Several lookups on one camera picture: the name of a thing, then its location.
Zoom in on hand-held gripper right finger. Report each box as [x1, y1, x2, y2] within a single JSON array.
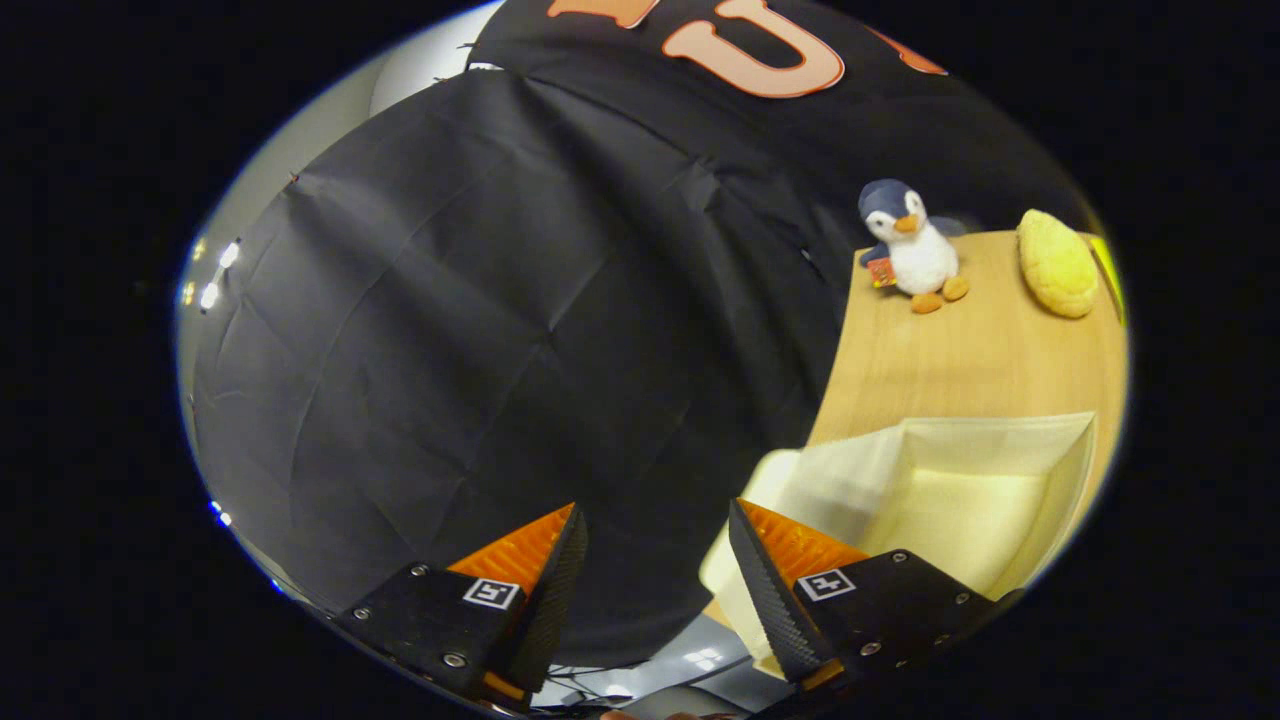
[[727, 498, 1025, 696]]

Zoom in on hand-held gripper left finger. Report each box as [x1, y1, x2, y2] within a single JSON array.
[[333, 502, 589, 714]]

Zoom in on beige fabric storage box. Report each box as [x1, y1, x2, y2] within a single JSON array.
[[698, 410, 1101, 681]]

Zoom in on penguin plush toy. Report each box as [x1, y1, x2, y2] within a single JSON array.
[[857, 179, 971, 315]]

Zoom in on yellow round plush toy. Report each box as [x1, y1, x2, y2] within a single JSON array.
[[1017, 208, 1099, 319]]

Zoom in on black floor cables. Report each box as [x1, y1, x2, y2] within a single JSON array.
[[535, 655, 751, 713]]

